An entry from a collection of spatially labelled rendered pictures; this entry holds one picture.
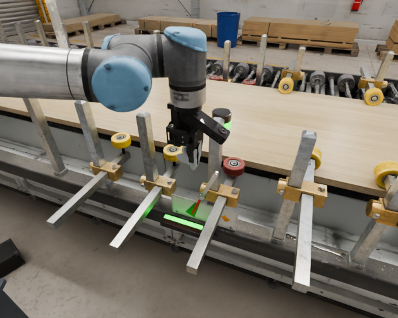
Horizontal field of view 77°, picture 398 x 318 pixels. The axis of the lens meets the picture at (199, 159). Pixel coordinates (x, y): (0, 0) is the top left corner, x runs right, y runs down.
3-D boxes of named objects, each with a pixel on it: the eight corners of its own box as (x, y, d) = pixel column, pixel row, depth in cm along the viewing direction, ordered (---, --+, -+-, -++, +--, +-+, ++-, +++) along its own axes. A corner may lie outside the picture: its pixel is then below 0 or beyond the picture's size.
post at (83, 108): (110, 200, 115) (81, 101, 86) (103, 198, 116) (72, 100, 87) (115, 195, 118) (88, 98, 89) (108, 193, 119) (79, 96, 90)
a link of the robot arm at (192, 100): (211, 81, 63) (196, 95, 56) (210, 100, 66) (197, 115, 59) (178, 76, 66) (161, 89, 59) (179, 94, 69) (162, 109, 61)
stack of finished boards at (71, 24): (120, 19, 847) (119, 14, 837) (64, 33, 669) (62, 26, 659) (102, 18, 871) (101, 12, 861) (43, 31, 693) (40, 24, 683)
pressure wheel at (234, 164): (239, 194, 96) (242, 170, 89) (218, 188, 98) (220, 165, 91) (244, 181, 102) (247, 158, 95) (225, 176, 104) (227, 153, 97)
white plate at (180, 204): (235, 231, 94) (237, 213, 88) (172, 212, 101) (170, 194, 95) (235, 230, 94) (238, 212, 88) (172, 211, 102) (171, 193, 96)
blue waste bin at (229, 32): (234, 50, 584) (237, 14, 540) (211, 47, 603) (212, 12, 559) (242, 44, 627) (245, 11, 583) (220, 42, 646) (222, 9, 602)
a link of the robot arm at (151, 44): (94, 42, 47) (161, 40, 48) (105, 30, 56) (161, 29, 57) (105, 90, 53) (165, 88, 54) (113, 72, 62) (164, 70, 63)
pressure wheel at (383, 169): (404, 167, 77) (373, 172, 82) (409, 187, 80) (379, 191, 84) (399, 156, 82) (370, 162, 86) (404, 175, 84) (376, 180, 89)
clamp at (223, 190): (235, 208, 87) (237, 198, 84) (199, 198, 91) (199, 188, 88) (239, 197, 91) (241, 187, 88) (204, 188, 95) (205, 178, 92)
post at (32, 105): (61, 177, 118) (21, 83, 91) (54, 175, 120) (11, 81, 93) (69, 171, 122) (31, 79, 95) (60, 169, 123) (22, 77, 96)
